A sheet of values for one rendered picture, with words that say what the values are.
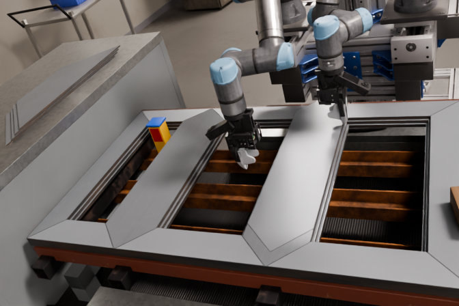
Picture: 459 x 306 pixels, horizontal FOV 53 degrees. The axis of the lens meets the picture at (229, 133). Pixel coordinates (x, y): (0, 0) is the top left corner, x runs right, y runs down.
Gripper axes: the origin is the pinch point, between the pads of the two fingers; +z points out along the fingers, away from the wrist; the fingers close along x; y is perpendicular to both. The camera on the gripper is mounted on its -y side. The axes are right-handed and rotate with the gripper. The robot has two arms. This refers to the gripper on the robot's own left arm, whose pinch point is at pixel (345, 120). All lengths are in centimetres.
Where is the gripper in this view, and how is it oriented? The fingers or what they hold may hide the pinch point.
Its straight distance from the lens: 157.4
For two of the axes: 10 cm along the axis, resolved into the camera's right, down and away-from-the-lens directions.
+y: -9.1, 0.1, 4.1
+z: 2.4, 8.2, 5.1
